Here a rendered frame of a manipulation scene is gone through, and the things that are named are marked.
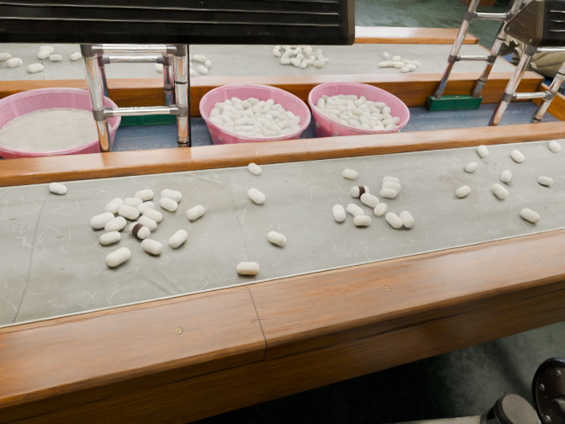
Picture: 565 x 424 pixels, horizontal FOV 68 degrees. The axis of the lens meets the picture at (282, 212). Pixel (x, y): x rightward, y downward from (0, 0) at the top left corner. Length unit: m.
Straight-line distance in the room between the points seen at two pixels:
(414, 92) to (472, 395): 0.99
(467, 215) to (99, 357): 0.71
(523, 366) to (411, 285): 1.11
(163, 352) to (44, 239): 0.30
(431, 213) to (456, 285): 0.21
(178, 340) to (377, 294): 0.30
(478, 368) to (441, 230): 0.88
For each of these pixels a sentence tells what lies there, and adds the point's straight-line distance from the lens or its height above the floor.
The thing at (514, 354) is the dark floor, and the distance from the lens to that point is 1.78.
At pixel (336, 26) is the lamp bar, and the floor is 1.07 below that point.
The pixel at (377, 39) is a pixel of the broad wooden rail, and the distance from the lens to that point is 1.71.
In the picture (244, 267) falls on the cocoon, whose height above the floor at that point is 0.76.
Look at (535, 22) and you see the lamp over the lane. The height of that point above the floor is 1.08.
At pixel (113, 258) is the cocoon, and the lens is 0.68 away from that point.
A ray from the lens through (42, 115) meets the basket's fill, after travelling 1.10.
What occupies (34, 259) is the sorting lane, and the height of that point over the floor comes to 0.74.
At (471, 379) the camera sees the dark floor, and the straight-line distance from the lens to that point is 1.63.
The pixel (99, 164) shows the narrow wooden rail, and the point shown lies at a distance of 0.86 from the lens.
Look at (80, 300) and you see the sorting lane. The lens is 0.67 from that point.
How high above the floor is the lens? 1.26
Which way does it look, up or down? 41 degrees down
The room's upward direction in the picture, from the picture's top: 9 degrees clockwise
